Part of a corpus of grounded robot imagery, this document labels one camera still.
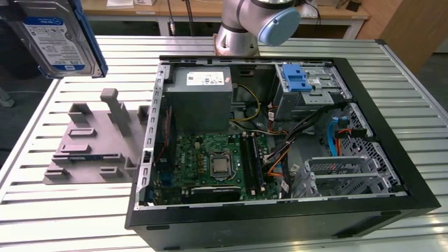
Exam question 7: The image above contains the blue data wire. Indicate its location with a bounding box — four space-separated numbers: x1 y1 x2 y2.
328 118 347 158

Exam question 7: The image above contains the orange red power wire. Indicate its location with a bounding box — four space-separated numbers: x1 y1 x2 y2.
334 128 374 159

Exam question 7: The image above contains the hard disk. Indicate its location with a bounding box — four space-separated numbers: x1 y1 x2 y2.
7 0 108 79

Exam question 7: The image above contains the grey power supply unit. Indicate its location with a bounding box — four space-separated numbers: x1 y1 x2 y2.
164 66 234 134

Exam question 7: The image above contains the black CPU socket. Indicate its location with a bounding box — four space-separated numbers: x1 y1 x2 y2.
208 151 235 182

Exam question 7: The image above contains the green motherboard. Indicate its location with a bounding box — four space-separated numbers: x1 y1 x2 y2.
154 132 282 206

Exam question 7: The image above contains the silver CPU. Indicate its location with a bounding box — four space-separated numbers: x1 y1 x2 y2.
211 156 231 177

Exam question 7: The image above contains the black RAM stick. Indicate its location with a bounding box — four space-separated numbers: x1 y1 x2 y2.
248 132 267 192

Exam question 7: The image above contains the black graphics card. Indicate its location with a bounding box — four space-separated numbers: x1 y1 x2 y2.
182 185 243 203

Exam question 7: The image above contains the blue drive cage latch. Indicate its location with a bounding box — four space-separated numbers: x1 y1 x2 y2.
282 64 315 92

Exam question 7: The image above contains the metal optical drive cage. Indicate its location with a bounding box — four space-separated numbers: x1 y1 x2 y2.
272 62 354 121

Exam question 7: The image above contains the black open PC case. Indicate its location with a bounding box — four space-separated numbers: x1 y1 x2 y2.
124 55 442 251

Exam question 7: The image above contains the grey parts rack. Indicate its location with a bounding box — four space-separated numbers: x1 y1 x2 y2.
42 88 152 186

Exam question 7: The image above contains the wooden desk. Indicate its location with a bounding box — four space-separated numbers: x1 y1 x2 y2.
82 0 371 40

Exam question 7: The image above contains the grey metal foot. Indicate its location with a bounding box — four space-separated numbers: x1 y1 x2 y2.
0 88 16 108

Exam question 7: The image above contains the yellow wire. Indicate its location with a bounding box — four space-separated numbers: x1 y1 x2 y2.
230 83 262 123

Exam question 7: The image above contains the multicolour power wire bundle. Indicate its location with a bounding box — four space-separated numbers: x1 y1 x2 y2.
266 103 291 136

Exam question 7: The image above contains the thin red wire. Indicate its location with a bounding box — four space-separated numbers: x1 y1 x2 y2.
159 107 174 161

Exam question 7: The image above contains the black wire bundle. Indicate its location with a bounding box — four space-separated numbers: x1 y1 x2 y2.
266 102 351 169

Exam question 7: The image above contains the orange data wire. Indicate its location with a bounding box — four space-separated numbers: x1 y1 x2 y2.
268 157 286 179

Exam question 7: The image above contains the thin hanging black cable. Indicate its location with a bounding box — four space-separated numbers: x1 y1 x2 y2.
167 0 176 36

